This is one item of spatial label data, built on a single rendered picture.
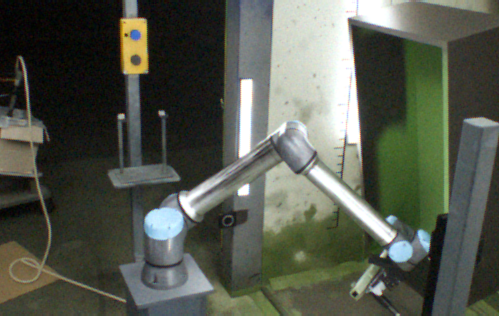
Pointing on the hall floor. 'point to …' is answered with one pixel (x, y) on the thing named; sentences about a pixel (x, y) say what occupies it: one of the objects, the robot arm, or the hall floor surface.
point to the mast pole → (465, 215)
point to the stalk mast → (134, 153)
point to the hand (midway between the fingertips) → (368, 288)
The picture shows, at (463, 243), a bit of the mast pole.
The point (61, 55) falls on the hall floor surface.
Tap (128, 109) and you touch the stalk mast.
